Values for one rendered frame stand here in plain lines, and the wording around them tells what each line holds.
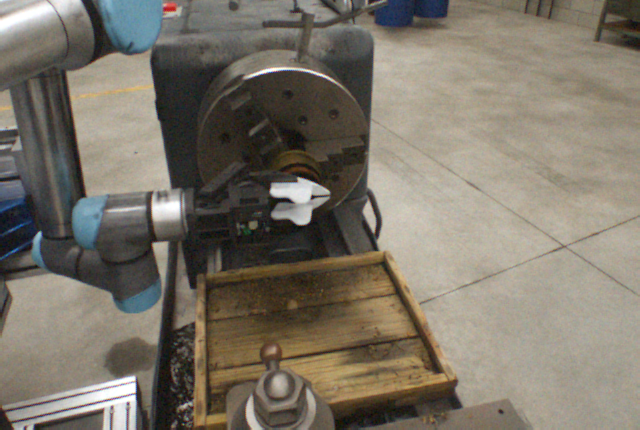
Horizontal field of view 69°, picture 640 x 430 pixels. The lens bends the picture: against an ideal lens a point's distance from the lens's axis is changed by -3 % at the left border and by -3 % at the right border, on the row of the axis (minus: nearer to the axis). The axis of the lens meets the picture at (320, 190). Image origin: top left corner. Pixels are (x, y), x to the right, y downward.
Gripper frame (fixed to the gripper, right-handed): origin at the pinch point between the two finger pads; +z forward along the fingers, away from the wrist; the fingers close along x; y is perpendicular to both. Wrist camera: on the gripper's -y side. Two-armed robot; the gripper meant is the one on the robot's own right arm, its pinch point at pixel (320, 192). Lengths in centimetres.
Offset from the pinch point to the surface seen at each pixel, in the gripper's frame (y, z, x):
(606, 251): -95, 164, -109
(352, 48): -31.6, 12.4, 13.8
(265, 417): 41.9, -11.6, 8.0
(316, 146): -12.7, 1.6, 1.8
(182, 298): -40, -31, -54
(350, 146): -11.2, 7.4, 2.0
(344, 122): -15.2, 7.2, 4.9
